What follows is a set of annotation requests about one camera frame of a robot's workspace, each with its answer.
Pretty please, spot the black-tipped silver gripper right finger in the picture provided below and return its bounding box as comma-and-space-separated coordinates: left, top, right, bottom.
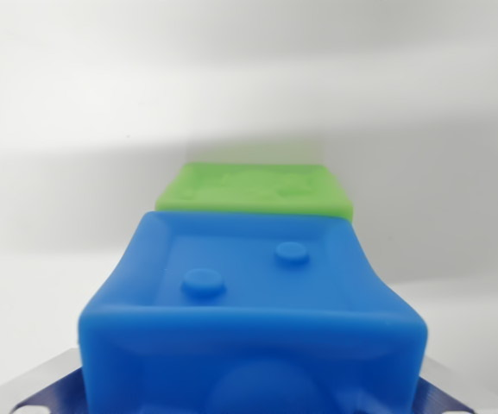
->
414, 358, 498, 414

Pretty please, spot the black-tipped silver gripper left finger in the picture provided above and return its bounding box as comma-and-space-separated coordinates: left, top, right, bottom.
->
0, 347, 86, 414

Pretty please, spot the blue cube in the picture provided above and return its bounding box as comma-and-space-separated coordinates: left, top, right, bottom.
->
78, 210, 430, 414

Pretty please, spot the green cube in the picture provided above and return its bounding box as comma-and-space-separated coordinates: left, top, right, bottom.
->
154, 161, 356, 223

